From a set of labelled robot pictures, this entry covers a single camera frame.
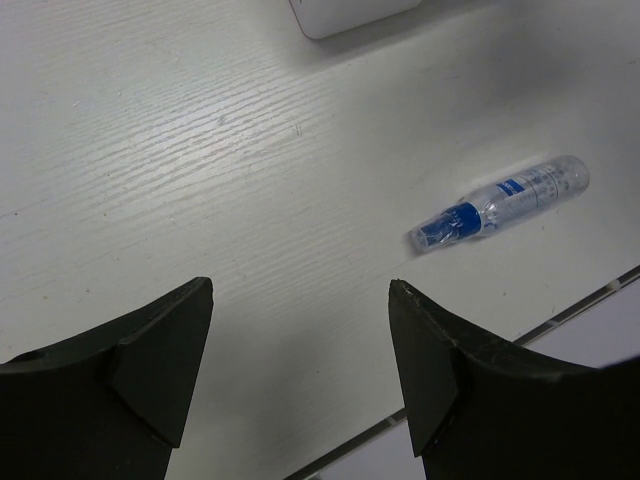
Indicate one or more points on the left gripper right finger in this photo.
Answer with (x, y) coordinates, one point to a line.
(481, 407)

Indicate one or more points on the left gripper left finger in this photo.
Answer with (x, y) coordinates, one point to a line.
(111, 402)

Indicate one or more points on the blue clear spray bottle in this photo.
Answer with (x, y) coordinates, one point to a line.
(503, 204)

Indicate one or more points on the left white compartment organizer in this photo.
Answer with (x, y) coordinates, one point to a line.
(319, 19)

